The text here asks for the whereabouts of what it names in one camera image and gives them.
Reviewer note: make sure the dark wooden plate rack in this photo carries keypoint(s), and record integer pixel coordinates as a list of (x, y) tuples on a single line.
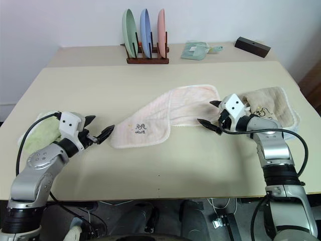
[(148, 61)]

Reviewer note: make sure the light green towel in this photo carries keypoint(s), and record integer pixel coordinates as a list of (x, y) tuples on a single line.
[(42, 133)]

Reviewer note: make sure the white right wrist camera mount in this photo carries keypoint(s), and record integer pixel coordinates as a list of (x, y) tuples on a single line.
[(234, 105)]

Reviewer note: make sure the brown wooden furniture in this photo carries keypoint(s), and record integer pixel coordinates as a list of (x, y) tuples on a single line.
[(312, 85)]

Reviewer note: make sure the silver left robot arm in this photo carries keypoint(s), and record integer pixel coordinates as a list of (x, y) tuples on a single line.
[(37, 160)]

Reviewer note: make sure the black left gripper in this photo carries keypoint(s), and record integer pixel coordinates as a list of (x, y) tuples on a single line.
[(86, 139)]

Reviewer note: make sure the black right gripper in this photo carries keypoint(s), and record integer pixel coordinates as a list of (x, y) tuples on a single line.
[(225, 121)]

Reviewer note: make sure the green plate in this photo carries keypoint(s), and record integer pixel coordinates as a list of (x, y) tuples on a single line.
[(128, 32)]

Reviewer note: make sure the beige towel with embroidery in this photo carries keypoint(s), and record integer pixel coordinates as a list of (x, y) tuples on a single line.
[(270, 100)]

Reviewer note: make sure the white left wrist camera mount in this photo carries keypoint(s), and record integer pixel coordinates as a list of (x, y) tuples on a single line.
[(70, 123)]

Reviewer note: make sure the small orange object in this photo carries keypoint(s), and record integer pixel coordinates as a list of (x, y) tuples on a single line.
[(140, 45)]

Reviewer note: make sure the blue plate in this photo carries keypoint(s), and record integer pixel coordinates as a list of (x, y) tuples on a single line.
[(145, 30)]

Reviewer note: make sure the pink towel with embroidery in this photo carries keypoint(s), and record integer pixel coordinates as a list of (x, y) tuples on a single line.
[(160, 113)]

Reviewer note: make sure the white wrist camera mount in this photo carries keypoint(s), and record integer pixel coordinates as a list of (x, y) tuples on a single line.
[(234, 105), (70, 123)]

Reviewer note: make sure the cream padded roll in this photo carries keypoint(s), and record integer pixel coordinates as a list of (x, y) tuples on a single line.
[(74, 232)]

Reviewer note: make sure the dark grey rounded housing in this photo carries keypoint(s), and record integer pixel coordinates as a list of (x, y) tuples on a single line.
[(138, 218), (195, 218)]

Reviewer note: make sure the dark brown rectangular box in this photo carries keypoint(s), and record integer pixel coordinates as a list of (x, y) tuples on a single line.
[(252, 46)]

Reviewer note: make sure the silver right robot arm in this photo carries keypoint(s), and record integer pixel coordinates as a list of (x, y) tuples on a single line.
[(274, 150)]

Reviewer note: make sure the pink plate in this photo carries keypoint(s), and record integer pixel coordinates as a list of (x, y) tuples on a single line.
[(161, 32)]

